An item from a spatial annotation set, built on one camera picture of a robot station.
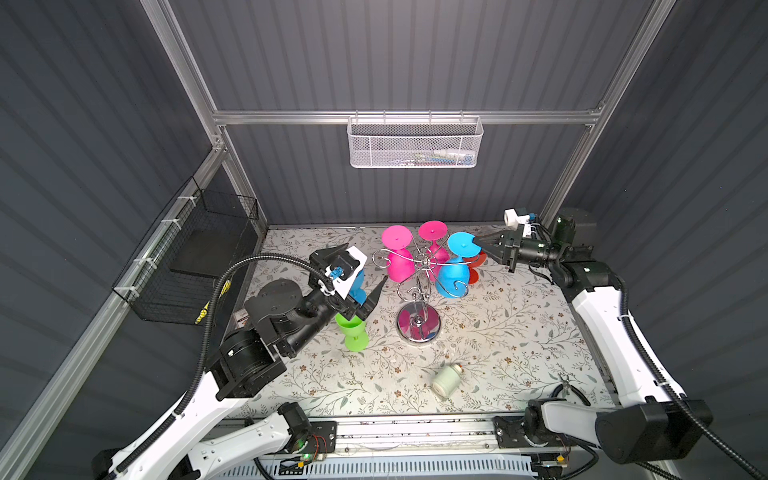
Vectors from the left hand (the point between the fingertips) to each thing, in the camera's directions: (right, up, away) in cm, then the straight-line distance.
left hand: (363, 260), depth 55 cm
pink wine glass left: (+8, -1, +23) cm, 24 cm away
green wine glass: (-4, -20, +25) cm, 32 cm away
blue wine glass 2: (+20, -4, +16) cm, 26 cm away
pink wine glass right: (+16, +7, +21) cm, 28 cm away
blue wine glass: (-7, -12, +46) cm, 48 cm away
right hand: (+24, +3, +10) cm, 27 cm away
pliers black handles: (+51, -35, +26) cm, 67 cm away
